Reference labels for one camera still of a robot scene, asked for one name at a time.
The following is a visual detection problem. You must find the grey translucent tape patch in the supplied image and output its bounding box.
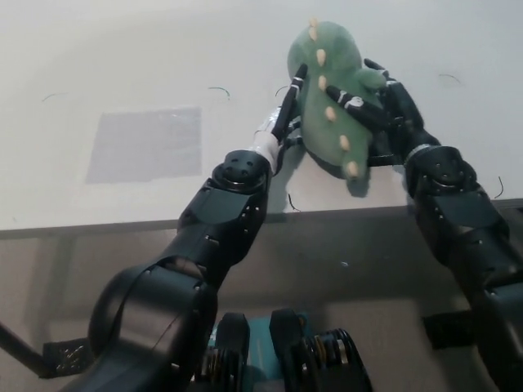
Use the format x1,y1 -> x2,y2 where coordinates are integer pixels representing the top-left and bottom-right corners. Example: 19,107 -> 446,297
85,106 -> 203,185

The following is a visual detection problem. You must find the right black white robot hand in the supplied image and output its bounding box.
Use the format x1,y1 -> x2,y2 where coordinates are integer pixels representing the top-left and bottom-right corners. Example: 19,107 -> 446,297
324,58 -> 443,164

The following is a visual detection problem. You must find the black diagonal table leg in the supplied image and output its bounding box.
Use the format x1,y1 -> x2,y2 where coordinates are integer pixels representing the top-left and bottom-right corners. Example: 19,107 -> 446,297
0,322 -> 46,376

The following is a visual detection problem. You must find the black floor tape patch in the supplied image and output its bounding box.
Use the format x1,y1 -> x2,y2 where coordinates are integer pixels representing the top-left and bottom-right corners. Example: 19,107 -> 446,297
422,310 -> 477,350
42,338 -> 97,377

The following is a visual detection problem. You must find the black tape patch on table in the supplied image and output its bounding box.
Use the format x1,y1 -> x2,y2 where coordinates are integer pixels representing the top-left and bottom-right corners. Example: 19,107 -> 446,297
367,154 -> 406,167

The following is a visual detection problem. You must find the green plush dinosaur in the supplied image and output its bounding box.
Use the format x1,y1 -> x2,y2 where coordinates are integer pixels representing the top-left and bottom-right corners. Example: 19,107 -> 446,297
288,15 -> 387,199

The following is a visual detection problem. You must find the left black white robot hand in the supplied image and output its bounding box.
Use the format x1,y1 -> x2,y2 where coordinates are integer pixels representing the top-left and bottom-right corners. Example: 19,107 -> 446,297
251,63 -> 310,176

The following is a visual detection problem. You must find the black teal robot torso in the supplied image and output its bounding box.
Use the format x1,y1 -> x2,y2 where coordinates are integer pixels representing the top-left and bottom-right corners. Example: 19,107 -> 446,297
191,308 -> 373,392

